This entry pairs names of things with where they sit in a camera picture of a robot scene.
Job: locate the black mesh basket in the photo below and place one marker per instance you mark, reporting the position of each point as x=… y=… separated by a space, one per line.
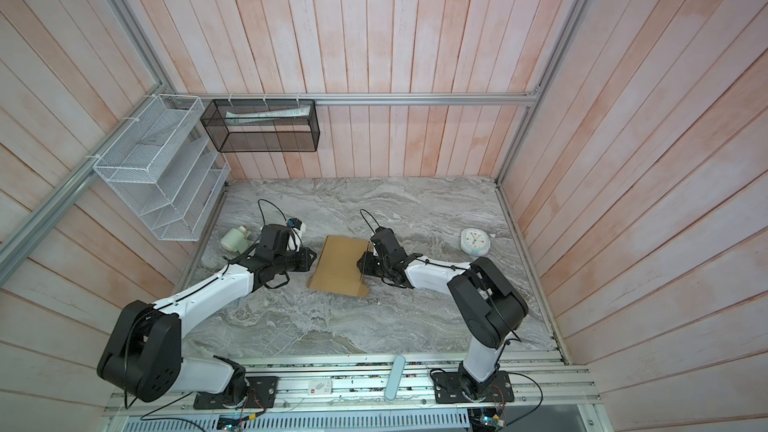
x=299 y=138

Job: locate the paper sheet in basket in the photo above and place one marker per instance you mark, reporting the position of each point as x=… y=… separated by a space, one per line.
x=280 y=117

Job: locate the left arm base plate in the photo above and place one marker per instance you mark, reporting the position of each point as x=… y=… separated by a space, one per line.
x=242 y=391

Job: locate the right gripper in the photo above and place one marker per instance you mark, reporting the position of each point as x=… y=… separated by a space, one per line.
x=366 y=266

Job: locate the white wire mesh shelf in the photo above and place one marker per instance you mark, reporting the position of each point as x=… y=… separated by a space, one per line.
x=167 y=174

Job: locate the white round clock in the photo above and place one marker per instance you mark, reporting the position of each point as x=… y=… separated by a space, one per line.
x=475 y=242

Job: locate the aluminium front rail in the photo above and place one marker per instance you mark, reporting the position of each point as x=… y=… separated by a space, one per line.
x=537 y=377

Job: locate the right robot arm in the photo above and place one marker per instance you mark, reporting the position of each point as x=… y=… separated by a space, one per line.
x=491 y=307

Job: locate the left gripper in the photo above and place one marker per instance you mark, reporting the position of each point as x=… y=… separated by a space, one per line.
x=305 y=263

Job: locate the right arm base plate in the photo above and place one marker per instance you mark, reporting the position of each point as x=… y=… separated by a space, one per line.
x=459 y=387

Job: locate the aluminium wall frame bar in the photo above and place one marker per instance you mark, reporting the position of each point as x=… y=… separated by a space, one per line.
x=390 y=99

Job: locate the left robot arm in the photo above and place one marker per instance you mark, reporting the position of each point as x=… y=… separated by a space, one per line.
x=143 y=356

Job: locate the white label tag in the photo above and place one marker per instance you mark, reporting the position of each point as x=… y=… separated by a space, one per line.
x=322 y=387

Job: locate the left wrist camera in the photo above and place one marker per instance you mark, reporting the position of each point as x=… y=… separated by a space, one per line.
x=296 y=230

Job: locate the brown cardboard box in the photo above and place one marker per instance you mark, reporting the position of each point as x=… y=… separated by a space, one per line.
x=337 y=271

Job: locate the white tape roll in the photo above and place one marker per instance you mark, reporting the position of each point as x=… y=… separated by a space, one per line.
x=236 y=240

